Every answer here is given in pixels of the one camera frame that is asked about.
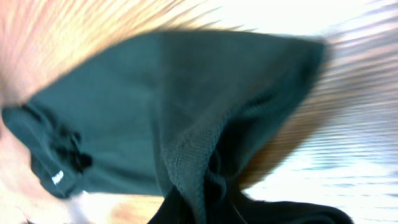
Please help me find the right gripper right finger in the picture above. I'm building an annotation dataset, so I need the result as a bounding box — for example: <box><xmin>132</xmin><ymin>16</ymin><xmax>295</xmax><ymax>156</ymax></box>
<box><xmin>224</xmin><ymin>184</ymin><xmax>353</xmax><ymax>224</ymax></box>

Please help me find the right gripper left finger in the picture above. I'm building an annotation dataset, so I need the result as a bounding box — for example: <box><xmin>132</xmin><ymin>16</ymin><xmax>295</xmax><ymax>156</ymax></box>
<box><xmin>148</xmin><ymin>187</ymin><xmax>190</xmax><ymax>224</ymax></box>

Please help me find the black t-shirt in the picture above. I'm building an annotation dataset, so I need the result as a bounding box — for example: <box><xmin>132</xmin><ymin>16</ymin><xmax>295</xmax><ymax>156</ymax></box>
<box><xmin>1</xmin><ymin>30</ymin><xmax>325</xmax><ymax>223</ymax></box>

